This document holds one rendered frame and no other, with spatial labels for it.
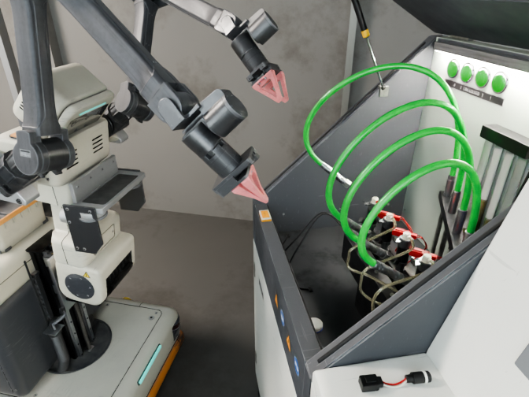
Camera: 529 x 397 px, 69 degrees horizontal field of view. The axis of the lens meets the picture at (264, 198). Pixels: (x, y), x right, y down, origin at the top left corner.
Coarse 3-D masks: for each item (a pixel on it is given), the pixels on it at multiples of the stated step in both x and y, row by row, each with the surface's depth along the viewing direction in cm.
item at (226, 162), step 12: (228, 144) 73; (204, 156) 72; (216, 156) 71; (228, 156) 72; (240, 156) 74; (216, 168) 73; (228, 168) 72; (240, 168) 71; (216, 180) 77; (216, 192) 74
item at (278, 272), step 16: (256, 208) 125; (256, 224) 127; (272, 224) 116; (256, 240) 130; (272, 240) 109; (272, 256) 102; (272, 272) 102; (288, 272) 97; (272, 288) 104; (288, 288) 91; (272, 304) 106; (288, 304) 87; (304, 304) 87; (288, 320) 86; (304, 320) 83; (304, 336) 79; (288, 352) 89; (304, 352) 75; (304, 368) 75
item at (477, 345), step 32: (512, 224) 58; (512, 256) 57; (480, 288) 62; (512, 288) 57; (448, 320) 68; (480, 320) 61; (512, 320) 56; (448, 352) 67; (480, 352) 60; (512, 352) 55; (448, 384) 66; (480, 384) 60; (512, 384) 55
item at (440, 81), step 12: (360, 72) 90; (372, 72) 90; (420, 72) 88; (432, 72) 87; (336, 84) 93; (444, 84) 88; (324, 96) 95; (456, 108) 89; (312, 120) 99; (456, 144) 93; (312, 156) 103; (456, 156) 94; (456, 168) 96
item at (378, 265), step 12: (420, 168) 66; (432, 168) 65; (468, 168) 67; (408, 180) 66; (396, 192) 66; (480, 192) 70; (384, 204) 67; (480, 204) 71; (372, 216) 68; (468, 228) 74; (360, 240) 70; (360, 252) 72; (372, 264) 73; (384, 264) 75; (396, 276) 76; (408, 276) 77
